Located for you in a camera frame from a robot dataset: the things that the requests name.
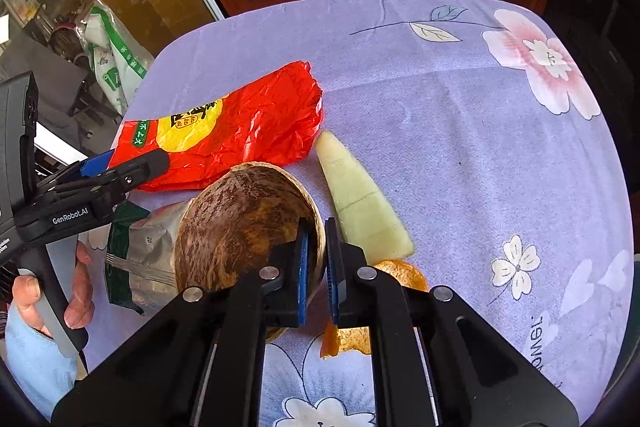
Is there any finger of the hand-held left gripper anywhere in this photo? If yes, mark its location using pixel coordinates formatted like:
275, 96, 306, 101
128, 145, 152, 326
80, 152, 115, 176
115, 150, 171, 190

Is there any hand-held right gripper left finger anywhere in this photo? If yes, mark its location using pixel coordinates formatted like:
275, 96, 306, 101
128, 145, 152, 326
50, 217, 311, 427

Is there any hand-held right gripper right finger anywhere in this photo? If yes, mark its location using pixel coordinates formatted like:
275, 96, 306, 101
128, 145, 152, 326
324, 217, 581, 427

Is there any brown coconut shell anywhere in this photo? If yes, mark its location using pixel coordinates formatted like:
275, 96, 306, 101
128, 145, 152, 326
172, 163, 327, 343

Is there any red plastic bag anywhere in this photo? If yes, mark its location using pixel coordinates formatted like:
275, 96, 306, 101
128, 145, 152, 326
109, 61, 325, 192

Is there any person's left forearm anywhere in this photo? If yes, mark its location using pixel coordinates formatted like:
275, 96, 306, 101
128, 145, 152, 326
0, 307, 81, 418

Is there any person's left hand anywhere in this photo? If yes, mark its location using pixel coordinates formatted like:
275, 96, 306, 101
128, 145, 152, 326
12, 243, 96, 338

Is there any small orange peel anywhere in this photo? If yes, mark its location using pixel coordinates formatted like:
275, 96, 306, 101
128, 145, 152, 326
320, 319, 343, 359

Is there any large orange peel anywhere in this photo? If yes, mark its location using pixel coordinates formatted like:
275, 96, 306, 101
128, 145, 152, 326
337, 259, 431, 355

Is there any silver green snack packet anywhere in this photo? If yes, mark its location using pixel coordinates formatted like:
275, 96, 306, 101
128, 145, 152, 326
102, 199, 193, 315

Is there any white green sack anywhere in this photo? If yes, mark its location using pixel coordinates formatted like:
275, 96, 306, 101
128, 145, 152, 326
75, 4, 156, 115

